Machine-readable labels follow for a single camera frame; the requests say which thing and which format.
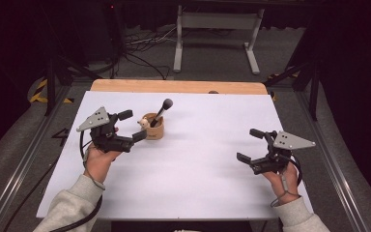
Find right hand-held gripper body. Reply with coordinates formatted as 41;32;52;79
248;130;317;176

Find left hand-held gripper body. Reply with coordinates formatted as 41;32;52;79
75;105;136;154

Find wooden cup with animal figure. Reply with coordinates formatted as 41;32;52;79
137;112;165;141

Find black makeup brush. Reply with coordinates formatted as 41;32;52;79
150;98;174;129

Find person's left hand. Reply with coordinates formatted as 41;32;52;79
83;145;124;185

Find person's right hand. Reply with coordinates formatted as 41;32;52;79
262;160;300;206

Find yellow black floor tape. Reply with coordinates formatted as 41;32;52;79
268;72;301;102
28;78;75;104

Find black tripod stand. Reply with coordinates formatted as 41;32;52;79
264;57;321;122
43;54;104;117

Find white table cover sheet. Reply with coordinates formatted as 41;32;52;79
36;90;316;221

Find black equipment tower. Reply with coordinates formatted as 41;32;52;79
104;1;126;63

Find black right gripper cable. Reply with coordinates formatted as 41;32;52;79
288;154;303;188

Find grey wrist strap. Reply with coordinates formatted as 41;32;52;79
270;174;300;209
82;147;106;191

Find aluminium frame rail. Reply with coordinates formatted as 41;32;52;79
0;86;72;232
294;91;370;232

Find black floor cable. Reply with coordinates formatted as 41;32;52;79
122;51;171;81

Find white floor cables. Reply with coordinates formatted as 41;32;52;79
125;26;179;46

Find white metal table frame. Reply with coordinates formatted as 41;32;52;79
172;4;266;75

